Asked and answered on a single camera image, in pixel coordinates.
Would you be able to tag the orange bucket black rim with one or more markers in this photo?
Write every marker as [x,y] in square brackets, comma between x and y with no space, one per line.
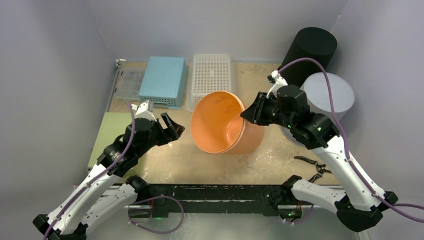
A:
[216,126]

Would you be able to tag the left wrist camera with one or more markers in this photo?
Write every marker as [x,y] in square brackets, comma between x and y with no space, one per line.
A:
[144,110]

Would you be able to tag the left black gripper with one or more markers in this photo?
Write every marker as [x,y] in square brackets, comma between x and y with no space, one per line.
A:
[175,129]

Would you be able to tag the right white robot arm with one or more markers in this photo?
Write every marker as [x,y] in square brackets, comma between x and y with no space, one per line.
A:
[360,204]

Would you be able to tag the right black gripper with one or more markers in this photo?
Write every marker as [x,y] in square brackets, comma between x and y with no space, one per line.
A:
[261,109]

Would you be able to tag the green perforated plastic basket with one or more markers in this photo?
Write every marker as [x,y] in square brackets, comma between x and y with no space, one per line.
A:
[113,124]

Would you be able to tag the black plastic bucket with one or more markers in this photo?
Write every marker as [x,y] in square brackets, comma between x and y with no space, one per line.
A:
[310,42]

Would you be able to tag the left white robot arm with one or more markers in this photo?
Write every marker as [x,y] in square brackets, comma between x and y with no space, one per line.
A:
[84,209]

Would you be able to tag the white perforated plastic basket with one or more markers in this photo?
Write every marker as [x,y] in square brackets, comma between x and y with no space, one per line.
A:
[210,73]

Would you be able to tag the blue perforated plastic basket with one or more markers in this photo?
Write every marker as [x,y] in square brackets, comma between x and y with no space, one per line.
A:
[164,81]

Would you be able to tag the grey plastic bucket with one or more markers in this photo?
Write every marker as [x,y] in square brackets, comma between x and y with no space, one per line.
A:
[316,89]

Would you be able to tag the clear plastic screw organizer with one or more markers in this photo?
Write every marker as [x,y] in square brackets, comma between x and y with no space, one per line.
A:
[129,84]

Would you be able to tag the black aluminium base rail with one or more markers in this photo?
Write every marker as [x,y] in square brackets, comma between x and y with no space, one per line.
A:
[269,200]

